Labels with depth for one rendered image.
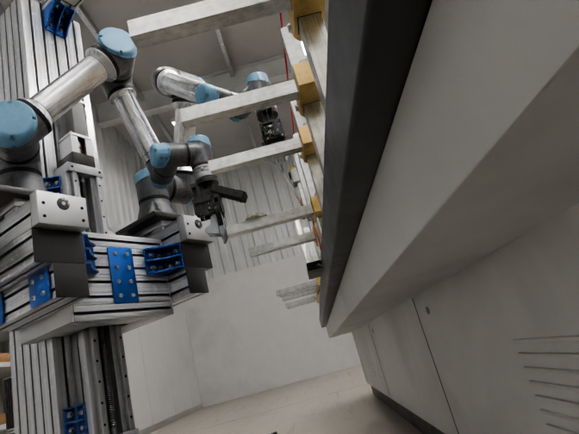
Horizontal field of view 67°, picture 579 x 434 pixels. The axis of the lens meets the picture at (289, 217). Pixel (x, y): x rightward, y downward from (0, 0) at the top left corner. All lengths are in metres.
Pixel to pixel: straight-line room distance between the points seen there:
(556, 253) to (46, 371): 1.37
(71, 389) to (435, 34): 1.43
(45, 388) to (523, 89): 1.50
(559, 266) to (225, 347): 8.74
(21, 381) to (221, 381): 7.70
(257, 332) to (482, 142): 8.90
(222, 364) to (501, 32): 9.09
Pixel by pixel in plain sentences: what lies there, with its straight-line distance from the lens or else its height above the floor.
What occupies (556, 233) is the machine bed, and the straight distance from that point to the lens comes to 0.63.
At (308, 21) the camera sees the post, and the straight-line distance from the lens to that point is 0.74.
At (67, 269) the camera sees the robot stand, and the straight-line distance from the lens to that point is 1.27.
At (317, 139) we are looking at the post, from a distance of 0.90.
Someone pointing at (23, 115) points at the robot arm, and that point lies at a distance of 1.38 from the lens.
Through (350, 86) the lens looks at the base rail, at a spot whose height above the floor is 0.63.
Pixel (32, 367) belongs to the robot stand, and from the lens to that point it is 1.64.
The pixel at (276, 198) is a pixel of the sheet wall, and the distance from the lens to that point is 9.64.
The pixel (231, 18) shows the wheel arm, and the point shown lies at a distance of 0.72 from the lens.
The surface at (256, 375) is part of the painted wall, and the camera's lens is 9.13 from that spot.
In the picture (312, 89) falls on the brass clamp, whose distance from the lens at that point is 0.90.
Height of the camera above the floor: 0.44
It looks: 17 degrees up
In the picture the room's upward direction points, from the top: 15 degrees counter-clockwise
